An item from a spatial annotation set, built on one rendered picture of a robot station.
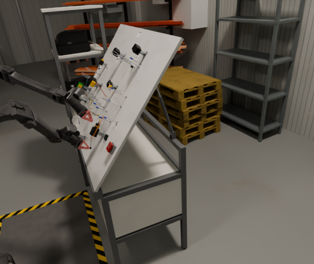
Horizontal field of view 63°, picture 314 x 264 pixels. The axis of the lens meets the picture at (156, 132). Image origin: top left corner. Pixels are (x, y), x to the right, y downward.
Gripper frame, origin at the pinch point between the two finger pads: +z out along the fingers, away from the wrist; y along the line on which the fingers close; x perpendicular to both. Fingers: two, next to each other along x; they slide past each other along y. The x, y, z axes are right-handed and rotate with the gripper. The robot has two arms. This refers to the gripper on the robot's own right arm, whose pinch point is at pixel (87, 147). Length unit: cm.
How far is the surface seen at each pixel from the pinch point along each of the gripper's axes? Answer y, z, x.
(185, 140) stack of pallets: 120, 159, -54
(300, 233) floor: -54, 184, -29
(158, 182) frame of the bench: -26, 45, -6
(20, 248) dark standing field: 60, 21, 115
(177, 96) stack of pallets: 116, 108, -94
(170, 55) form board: -38, -4, -71
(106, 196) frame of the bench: -22.0, 19.5, 18.4
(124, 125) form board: -22.7, 3.2, -25.4
